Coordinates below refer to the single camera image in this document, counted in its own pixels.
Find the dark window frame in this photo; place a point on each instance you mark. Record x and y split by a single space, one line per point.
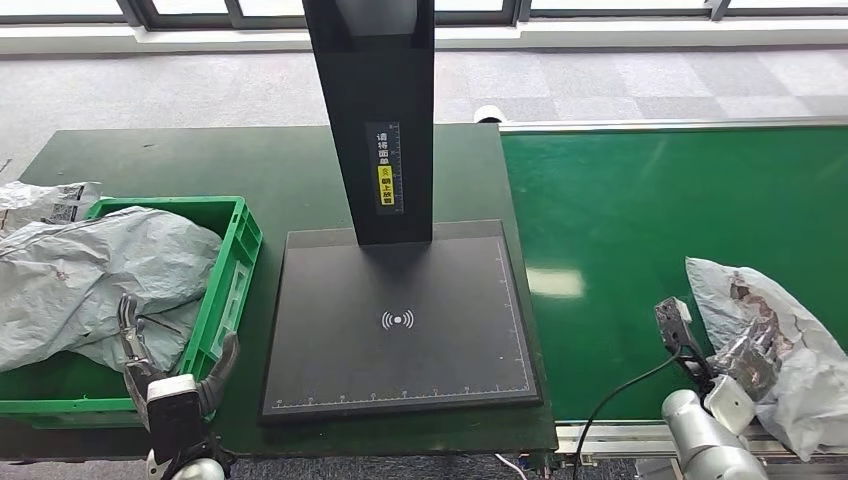
138 23

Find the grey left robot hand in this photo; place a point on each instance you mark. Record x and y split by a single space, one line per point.
142 384

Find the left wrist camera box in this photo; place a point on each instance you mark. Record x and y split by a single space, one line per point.
175 424

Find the green conveyor belt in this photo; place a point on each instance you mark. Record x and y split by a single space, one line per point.
629 199

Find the grey poly parcel red blotch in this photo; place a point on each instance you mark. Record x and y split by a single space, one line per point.
815 397

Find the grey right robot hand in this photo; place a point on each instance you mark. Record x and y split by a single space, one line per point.
755 358

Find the white poly parcel barcode label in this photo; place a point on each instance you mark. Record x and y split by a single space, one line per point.
33 199

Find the white conveyor roller end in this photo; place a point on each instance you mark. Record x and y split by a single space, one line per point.
488 114

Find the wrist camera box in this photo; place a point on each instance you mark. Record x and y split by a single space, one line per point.
677 331
175 424

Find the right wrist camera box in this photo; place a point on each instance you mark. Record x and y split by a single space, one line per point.
677 331

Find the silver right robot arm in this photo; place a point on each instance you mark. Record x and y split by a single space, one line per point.
702 444

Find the green plastic crate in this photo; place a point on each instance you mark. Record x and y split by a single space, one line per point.
232 265

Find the aluminium conveyor frame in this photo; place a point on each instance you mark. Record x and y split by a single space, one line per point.
616 438

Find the plain grey poly parcel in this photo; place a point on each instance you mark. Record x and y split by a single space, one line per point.
79 278

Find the black inbound scanner machine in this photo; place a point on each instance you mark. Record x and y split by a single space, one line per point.
397 278

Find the yellow black scanner label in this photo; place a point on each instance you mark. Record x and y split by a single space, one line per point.
385 185

